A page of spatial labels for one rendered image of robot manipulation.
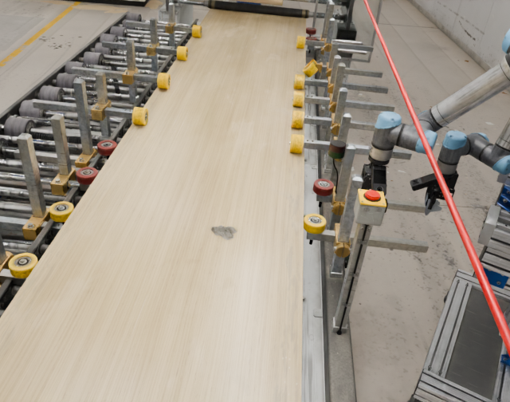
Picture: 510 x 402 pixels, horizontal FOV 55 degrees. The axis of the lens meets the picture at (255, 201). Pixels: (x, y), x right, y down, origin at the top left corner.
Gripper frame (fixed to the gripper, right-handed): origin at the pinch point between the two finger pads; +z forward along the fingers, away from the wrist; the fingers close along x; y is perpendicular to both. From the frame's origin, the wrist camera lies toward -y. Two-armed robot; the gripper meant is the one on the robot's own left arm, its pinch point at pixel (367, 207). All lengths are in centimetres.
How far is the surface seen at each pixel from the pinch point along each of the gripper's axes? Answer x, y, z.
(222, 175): 55, 19, 6
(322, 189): 15.1, 16.8, 5.1
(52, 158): 131, 31, 15
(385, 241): -7.8, -5.5, 9.6
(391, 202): -13.5, 19.5, 9.4
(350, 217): 7.3, -10.0, -2.2
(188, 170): 69, 20, 6
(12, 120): 159, 54, 11
